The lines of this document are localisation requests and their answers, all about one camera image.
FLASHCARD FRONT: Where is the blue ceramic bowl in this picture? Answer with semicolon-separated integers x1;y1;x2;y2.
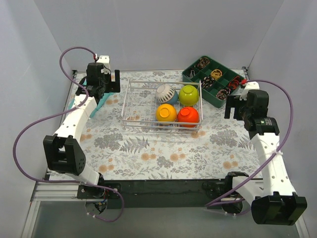
167;91;178;105

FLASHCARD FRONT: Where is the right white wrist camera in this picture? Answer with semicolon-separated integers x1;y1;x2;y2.
239;79;260;101

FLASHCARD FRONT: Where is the teal cloth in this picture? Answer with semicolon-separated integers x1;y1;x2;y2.
68;93;113;118

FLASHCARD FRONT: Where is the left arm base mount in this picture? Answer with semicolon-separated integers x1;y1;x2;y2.
76;173;121;215

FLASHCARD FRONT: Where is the white wire dish rack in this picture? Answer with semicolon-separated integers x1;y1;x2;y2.
121;80;203;132

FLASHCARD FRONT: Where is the yellow rolled sock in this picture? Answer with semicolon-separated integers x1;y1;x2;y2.
210;69;222;80

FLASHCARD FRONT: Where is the aluminium frame rail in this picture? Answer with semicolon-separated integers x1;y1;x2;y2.
31;179;298;203

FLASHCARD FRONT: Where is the pink black rolled sock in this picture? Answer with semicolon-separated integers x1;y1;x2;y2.
216;88;231;101

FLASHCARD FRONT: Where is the lime green bowl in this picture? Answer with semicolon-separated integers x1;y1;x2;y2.
178;85;199;107

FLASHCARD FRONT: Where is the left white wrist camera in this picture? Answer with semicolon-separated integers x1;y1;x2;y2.
95;55;111;74

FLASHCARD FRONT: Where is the brown patterned rolled sock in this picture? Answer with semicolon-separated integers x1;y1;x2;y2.
196;57;210;70

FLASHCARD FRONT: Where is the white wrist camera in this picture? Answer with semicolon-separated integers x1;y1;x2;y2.
239;79;260;101
95;55;111;74

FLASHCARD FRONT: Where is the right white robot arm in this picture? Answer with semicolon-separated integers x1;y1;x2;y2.
224;89;307;226

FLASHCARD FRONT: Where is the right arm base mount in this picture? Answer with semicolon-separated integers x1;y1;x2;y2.
203;172;248;216

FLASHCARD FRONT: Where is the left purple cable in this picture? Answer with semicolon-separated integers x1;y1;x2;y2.
12;47;125;222

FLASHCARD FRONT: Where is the white striped ceramic bowl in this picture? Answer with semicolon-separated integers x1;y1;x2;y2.
156;84;175;104

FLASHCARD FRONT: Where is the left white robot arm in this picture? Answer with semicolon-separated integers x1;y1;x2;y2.
43;56;120;198

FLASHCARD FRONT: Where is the orange yellow bowl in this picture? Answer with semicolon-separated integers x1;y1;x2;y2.
156;104;177;122

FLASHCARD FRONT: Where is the black white rolled sock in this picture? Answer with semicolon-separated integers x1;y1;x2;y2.
201;76;216;90

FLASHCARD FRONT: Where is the green divided organizer tray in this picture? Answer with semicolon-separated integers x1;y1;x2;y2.
182;56;245;108

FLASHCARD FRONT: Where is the grey black folded sock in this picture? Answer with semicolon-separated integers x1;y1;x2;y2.
188;69;196;79

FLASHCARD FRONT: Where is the red black rolled sock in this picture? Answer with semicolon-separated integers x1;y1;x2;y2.
228;76;242;90

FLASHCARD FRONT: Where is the red orange bowl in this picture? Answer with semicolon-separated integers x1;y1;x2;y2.
177;107;200;127

